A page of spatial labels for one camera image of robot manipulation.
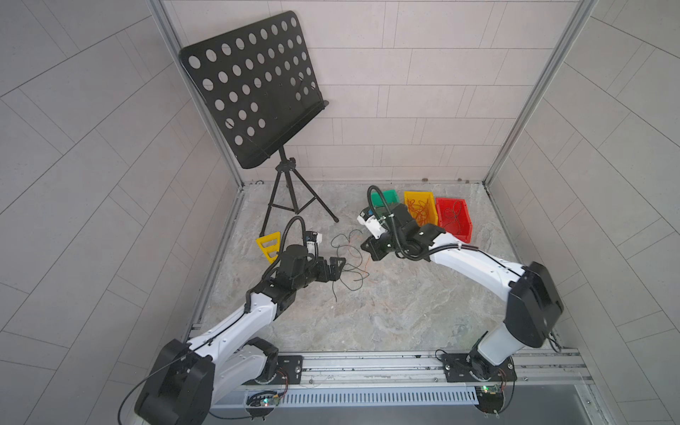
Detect dark green cable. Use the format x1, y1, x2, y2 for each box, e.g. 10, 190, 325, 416
328, 229, 372, 303

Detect red cable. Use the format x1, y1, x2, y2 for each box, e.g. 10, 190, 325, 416
408, 197, 436, 224

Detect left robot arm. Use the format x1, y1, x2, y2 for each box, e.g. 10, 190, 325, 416
134, 229, 346, 424

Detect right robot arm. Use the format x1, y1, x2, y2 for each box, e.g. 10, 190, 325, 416
358, 185, 564, 382

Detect yellow triangular plastic block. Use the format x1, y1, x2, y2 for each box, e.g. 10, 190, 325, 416
256, 232, 282, 264

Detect green plastic bin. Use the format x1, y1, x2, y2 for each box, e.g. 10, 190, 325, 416
371, 189, 400, 208

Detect yellow plastic bin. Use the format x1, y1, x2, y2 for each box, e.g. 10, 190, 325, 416
404, 191, 438, 227

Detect red plastic bin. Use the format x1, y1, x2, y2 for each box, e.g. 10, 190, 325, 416
435, 198, 473, 244

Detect left green circuit board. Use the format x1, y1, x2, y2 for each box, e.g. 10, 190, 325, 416
245, 391, 284, 408

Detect green circuit board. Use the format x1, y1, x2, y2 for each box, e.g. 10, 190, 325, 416
245, 391, 284, 408
475, 385, 505, 415

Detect right green circuit board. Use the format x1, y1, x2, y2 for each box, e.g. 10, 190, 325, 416
475, 385, 505, 415

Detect black perforated music stand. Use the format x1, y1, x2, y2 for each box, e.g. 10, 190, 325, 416
179, 10, 340, 237

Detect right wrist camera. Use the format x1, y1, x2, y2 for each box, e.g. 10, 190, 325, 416
357, 206, 387, 239

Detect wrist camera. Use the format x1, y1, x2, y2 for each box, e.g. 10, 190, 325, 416
357, 206, 387, 239
304, 230, 322, 256

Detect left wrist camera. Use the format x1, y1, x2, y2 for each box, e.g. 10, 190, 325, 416
304, 230, 322, 256

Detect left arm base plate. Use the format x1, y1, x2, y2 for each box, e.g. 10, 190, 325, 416
247, 355, 304, 385

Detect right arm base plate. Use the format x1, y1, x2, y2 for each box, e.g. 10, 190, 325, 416
435, 351, 517, 384

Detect aluminium mounting rail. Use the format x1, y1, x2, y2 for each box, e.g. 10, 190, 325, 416
212, 348, 593, 400

